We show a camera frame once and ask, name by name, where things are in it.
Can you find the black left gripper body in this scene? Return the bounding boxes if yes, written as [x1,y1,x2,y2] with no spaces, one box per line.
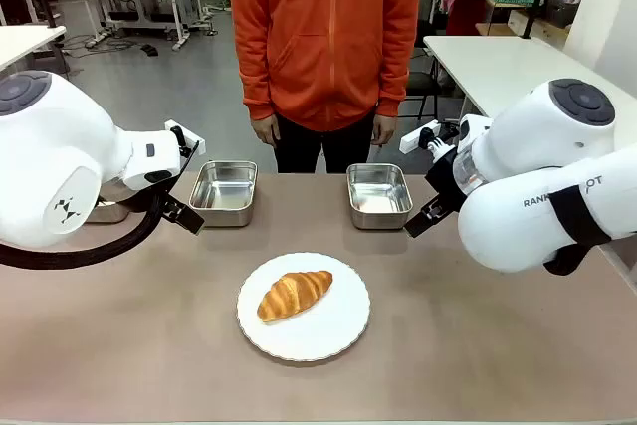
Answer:
[156,179,183,220]

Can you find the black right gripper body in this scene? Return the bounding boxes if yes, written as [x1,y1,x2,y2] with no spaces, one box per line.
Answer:
[424,149,468,217]

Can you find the golden croissant bread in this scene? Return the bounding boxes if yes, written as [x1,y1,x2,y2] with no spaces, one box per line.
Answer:
[256,269,333,324]

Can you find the person's right forearm orange sleeve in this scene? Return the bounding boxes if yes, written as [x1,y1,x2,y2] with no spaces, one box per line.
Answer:
[231,21,281,122]

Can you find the person's left forearm orange sleeve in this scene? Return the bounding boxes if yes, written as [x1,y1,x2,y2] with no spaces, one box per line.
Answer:
[373,21,423,120]

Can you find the steel rectangular container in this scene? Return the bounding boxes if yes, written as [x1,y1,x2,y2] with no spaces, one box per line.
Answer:
[345,161,415,231]
[188,159,259,228]
[85,194,131,225]

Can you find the person's left hand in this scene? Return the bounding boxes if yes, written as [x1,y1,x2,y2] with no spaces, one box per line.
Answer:
[371,113,397,148]

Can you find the person's right hand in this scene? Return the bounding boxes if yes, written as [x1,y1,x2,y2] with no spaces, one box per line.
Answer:
[251,113,282,149]

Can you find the black office chair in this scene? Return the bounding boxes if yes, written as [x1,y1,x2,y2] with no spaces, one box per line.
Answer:
[403,20,442,120]

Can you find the person's black trousers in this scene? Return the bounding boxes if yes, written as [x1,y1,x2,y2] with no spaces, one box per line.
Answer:
[272,113,375,175]

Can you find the white side table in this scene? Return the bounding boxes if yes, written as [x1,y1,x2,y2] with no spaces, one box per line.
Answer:
[421,35,621,120]

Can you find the white scalloped plate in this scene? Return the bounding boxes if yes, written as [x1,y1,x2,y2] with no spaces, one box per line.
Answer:
[236,251,372,362]

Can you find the wooden shelf unit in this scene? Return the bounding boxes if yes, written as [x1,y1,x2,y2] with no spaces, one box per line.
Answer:
[475,0,571,51]

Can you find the person's orange hoodie torso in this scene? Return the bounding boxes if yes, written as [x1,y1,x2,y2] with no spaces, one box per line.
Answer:
[230,0,424,133]

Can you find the small white table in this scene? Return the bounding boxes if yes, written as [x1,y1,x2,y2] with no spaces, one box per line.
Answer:
[0,25,68,76]

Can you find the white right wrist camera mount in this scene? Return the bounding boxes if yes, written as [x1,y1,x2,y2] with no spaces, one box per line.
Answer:
[399,119,457,160]

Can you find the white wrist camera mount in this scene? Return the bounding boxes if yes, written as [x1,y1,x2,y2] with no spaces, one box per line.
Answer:
[163,118,206,156]
[399,119,457,160]

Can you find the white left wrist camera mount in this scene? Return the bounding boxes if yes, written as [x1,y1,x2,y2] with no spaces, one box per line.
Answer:
[163,118,206,156]

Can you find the black right arm cable strap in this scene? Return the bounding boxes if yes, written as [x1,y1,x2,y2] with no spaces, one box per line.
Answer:
[542,184,614,277]

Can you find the black left arm cable sleeve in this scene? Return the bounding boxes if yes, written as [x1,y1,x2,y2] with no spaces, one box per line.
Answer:
[0,139,201,271]

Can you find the black floor cables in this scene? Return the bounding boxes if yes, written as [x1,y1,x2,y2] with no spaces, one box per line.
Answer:
[59,29,160,61]

